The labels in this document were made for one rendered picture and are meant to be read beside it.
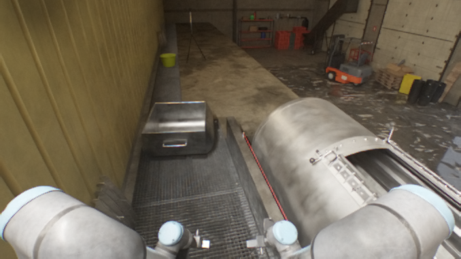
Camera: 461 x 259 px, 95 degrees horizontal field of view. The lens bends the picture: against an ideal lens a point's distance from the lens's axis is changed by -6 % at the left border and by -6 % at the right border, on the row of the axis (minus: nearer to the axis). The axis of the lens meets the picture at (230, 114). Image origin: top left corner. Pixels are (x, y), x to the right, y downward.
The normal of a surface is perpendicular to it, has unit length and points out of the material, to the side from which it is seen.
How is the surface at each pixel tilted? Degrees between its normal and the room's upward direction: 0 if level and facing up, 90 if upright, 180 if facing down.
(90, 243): 40
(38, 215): 15
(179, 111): 90
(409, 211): 5
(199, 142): 90
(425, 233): 45
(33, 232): 35
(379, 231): 25
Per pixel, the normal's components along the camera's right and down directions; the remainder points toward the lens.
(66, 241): 0.23, -0.46
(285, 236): 0.15, -0.68
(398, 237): 0.01, -0.48
